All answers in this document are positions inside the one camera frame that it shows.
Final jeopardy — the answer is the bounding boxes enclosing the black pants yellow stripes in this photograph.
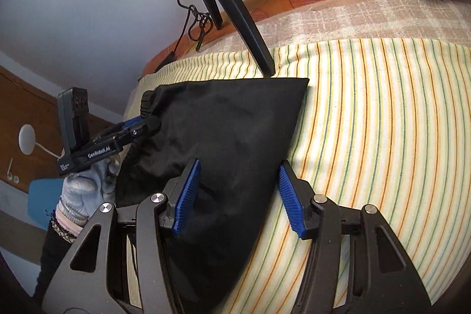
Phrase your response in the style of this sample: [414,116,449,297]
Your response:
[116,78,308,313]

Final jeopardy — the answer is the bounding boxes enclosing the left forearm dark sleeve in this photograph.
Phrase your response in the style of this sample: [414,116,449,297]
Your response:
[33,209,82,306]

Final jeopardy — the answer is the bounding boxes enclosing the left gloved hand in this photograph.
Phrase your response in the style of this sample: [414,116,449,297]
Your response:
[56,156,120,227]

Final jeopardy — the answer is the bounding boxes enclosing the blue chair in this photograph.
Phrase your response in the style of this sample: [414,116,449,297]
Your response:
[27,179,63,230]

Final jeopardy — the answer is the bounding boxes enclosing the yellow striped bed sheet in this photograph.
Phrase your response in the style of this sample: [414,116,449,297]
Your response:
[123,38,470,313]

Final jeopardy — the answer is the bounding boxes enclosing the pink checked blanket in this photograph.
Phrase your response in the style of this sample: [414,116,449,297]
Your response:
[205,0,471,54]

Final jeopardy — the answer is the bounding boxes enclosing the black camera box left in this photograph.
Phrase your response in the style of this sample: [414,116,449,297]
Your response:
[57,87,90,154]

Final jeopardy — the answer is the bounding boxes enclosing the black light cable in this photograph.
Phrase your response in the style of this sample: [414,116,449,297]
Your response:
[118,0,215,74]

